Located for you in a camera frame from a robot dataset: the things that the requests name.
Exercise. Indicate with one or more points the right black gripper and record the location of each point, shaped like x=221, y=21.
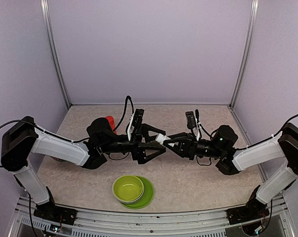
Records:
x=187, y=146

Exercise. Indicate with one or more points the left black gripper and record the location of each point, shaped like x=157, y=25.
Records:
x=137, y=148

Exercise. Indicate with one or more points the small white pill bottle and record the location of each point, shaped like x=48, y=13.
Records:
x=160, y=138

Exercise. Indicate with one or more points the red pill bottle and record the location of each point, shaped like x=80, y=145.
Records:
x=111, y=122

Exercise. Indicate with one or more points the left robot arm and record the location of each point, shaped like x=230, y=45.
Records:
x=25, y=137

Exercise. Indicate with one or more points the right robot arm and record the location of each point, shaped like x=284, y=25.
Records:
x=231, y=160

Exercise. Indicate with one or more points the green plate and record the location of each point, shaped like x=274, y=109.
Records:
x=147, y=196

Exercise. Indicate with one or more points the green bowl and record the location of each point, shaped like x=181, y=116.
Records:
x=128, y=189

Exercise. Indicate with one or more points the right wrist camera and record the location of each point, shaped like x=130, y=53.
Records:
x=190, y=120

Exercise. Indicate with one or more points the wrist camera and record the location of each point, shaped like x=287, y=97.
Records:
x=190, y=120
x=137, y=118

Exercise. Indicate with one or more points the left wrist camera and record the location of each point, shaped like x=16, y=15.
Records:
x=137, y=118

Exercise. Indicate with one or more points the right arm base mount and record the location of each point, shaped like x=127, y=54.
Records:
x=252, y=210

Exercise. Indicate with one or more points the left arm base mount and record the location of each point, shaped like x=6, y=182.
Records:
x=52, y=212

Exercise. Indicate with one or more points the front aluminium rail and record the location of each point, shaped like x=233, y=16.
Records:
x=98, y=223

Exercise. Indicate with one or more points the right aluminium frame post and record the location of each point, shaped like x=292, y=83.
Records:
x=246, y=52

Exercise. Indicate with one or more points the aluminium frame post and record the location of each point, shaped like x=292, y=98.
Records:
x=53, y=51
x=246, y=52

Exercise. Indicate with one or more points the left aluminium frame post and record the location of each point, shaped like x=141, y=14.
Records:
x=53, y=51

